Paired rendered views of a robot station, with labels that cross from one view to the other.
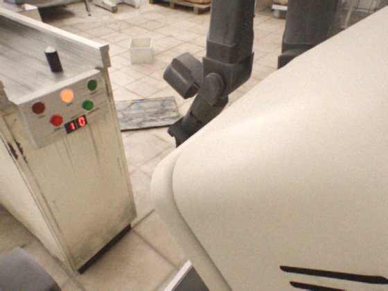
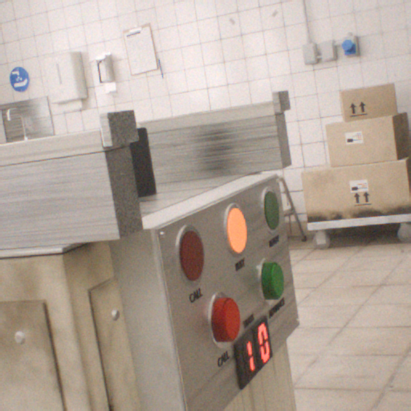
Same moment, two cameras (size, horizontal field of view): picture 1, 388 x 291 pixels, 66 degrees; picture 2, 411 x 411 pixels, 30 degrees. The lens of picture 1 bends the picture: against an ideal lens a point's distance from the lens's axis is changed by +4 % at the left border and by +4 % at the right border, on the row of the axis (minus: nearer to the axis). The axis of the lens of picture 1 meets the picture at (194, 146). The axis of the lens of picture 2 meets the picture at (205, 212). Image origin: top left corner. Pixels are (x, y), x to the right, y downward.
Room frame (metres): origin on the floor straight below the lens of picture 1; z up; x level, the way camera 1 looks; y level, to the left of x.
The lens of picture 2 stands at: (0.17, 0.48, 0.90)
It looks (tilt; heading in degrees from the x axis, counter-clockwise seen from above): 8 degrees down; 347
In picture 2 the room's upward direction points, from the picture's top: 9 degrees counter-clockwise
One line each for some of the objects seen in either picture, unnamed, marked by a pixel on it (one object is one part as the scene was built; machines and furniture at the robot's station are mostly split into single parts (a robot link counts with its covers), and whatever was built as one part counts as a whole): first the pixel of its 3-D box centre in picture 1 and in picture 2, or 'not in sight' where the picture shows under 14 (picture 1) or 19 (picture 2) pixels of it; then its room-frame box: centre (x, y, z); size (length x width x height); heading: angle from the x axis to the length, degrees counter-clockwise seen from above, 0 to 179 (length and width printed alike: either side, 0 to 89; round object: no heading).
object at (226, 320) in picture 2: (56, 120); (221, 319); (0.66, 0.37, 0.76); 0.03 x 0.02 x 0.03; 142
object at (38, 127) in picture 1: (68, 107); (223, 287); (0.71, 0.36, 0.77); 0.24 x 0.04 x 0.14; 142
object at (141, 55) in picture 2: not in sight; (142, 52); (5.43, -0.46, 1.37); 0.27 x 0.02 x 0.40; 49
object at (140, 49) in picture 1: (141, 50); not in sight; (2.94, 0.54, 0.08); 0.30 x 0.22 x 0.16; 4
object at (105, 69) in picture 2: not in sight; (101, 74); (5.56, -0.17, 1.27); 0.19 x 0.10 x 0.30; 139
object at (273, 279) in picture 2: (87, 104); (269, 281); (0.74, 0.31, 0.76); 0.03 x 0.02 x 0.03; 142
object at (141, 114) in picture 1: (138, 113); not in sight; (1.86, 0.43, 0.02); 0.60 x 0.40 x 0.03; 101
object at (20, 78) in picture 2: not in sight; (19, 79); (6.15, 0.38, 1.36); 0.20 x 0.01 x 0.20; 49
